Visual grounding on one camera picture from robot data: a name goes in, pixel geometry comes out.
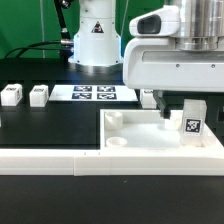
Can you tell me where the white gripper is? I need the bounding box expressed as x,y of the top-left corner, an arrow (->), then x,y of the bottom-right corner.
123,38 -> 224,119

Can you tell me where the white square tabletop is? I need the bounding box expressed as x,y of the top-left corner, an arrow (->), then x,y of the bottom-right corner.
100,110 -> 224,154

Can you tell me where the white sheet with tags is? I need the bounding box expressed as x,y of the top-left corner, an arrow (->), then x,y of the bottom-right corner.
49,85 -> 137,102

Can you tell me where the white L-shaped obstacle fence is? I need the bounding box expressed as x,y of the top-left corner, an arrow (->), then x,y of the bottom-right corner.
0,149 -> 224,176

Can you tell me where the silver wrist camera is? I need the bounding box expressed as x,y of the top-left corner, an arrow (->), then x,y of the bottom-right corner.
129,5 -> 181,37

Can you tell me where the black cable bundle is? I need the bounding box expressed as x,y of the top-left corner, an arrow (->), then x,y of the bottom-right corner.
2,0 -> 75,60

